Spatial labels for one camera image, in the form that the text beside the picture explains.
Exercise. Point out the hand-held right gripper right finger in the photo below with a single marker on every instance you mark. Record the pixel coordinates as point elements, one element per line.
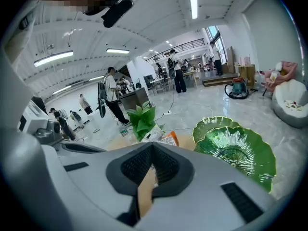
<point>199,196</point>

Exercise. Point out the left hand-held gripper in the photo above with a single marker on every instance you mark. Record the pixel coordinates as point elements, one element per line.
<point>36,123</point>

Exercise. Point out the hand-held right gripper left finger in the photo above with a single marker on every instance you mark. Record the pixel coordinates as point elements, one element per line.
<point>91,177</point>

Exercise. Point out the large green leaf-shaped glass container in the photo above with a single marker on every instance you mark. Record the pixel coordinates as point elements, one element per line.
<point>238,150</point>

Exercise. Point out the small orange snack packet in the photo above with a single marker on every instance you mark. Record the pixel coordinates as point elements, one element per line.
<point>171,138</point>

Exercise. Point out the small green leaf-shaped glass container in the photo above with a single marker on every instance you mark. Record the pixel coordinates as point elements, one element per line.
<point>211,124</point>

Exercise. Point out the small white snack packet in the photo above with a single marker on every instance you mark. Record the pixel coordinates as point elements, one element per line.
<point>152,135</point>

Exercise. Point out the long ceiling light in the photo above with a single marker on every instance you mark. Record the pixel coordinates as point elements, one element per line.
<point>193,5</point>
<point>53,58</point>
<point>62,89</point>
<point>118,50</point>

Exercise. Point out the clear plastic water bottle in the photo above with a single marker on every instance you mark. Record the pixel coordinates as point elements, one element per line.
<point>123,129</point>

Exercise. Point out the green leafy plant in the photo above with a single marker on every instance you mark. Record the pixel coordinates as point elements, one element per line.
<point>142,119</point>

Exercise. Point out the white power strip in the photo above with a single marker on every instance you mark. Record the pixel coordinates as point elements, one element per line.
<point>166,113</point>

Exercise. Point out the grey counter cabinet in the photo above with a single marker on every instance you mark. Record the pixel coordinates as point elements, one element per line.
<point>134,97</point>

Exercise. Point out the green and red vacuum cleaner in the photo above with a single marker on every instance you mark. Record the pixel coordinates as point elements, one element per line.
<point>238,86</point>

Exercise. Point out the wooden step platform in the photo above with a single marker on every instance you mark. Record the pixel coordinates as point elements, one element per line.
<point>219,80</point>

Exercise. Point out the long wooden work table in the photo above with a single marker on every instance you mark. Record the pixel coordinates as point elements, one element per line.
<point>190,74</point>

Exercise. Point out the wooden cabinet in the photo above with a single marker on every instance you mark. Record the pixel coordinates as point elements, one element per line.
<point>246,74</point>

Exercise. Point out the silver white bean bag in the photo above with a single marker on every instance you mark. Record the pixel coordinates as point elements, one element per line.
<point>288,100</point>

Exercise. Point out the cardboard boxes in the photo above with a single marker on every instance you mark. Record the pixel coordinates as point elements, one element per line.
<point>230,59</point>

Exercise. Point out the pink armchair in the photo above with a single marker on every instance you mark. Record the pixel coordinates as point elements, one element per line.
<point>276,77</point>

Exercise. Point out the black balcony railing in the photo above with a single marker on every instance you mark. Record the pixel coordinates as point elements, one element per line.
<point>183,46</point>

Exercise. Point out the black head-worn camera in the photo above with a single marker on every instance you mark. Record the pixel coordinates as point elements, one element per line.
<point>117,12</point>

